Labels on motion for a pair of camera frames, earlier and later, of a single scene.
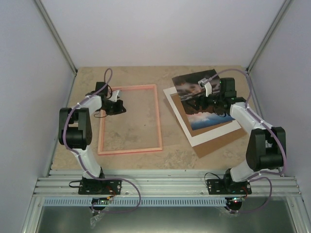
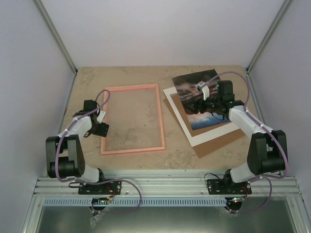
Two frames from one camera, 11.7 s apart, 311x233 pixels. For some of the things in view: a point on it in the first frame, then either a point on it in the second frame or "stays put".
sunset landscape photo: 199,108 stays put
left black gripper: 119,108 → 102,131
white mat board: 210,135 stays put
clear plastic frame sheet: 136,128 stays put
